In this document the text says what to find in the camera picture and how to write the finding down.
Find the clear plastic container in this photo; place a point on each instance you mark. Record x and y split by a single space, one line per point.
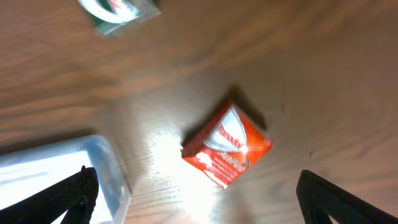
27 172

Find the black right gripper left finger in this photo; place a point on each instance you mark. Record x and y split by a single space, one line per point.
74 198

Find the red Panadol box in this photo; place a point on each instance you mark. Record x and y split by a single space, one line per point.
227 146

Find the green square box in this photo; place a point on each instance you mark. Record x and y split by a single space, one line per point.
109 16

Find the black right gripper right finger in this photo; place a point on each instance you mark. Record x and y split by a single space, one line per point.
322 201

